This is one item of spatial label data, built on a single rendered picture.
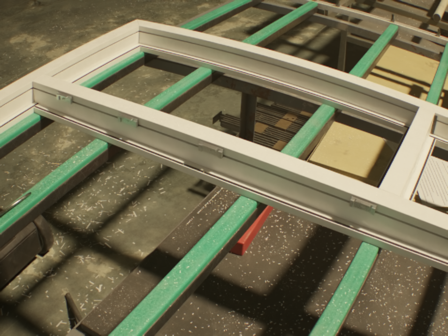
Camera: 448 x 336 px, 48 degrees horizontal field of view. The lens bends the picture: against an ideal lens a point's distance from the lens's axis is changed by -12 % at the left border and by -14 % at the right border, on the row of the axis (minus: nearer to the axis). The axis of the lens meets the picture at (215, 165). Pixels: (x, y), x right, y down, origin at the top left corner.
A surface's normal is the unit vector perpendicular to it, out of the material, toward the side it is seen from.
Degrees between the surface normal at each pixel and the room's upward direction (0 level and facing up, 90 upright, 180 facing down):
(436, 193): 0
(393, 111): 90
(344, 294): 0
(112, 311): 0
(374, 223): 90
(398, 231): 90
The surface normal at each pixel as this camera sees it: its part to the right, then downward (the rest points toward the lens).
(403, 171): 0.04, -0.83
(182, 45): -0.52, 0.47
